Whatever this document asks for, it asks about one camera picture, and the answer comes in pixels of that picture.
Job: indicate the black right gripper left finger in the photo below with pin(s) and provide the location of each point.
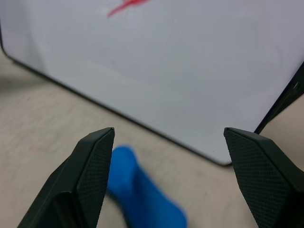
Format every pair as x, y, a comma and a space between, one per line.
80, 180

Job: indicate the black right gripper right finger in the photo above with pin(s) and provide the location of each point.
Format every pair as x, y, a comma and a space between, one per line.
263, 180

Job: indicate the blue whiteboard eraser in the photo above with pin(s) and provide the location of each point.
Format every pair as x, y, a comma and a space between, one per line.
142, 190

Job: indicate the black-framed whiteboard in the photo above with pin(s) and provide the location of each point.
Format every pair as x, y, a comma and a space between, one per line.
152, 71

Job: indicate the red marker scribble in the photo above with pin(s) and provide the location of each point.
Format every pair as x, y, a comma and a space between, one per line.
126, 6

